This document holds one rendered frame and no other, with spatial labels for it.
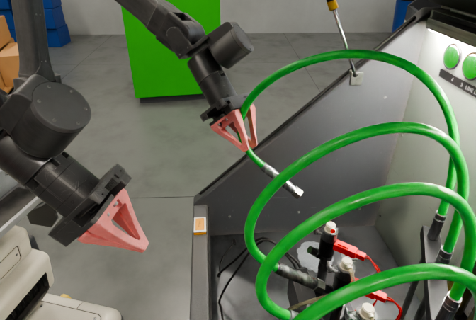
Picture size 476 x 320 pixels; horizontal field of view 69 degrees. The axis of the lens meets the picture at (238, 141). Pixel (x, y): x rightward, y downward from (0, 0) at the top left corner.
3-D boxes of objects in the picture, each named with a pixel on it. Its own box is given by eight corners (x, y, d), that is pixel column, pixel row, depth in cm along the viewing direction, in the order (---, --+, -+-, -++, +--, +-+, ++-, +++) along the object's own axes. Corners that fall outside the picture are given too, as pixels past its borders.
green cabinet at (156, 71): (213, 73, 470) (210, -34, 405) (222, 99, 397) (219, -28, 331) (141, 78, 456) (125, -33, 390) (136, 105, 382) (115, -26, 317)
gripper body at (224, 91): (256, 100, 69) (237, 68, 70) (225, 107, 61) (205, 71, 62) (234, 115, 73) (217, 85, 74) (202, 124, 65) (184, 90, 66)
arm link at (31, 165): (10, 132, 43) (-29, 160, 38) (32, 100, 39) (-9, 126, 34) (57, 170, 44) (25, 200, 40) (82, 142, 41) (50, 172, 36)
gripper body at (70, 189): (105, 205, 37) (47, 159, 35) (59, 245, 42) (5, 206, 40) (130, 171, 43) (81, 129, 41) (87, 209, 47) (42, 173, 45)
